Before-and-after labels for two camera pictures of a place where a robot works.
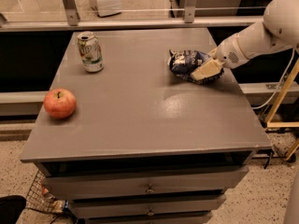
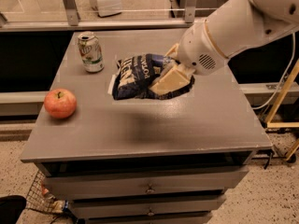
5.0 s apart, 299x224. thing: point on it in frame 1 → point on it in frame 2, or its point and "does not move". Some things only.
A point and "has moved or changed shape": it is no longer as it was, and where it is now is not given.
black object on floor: (10, 208) does not move
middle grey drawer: (215, 203) does not move
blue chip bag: (182, 63) has moved or changed shape
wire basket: (37, 199) does not move
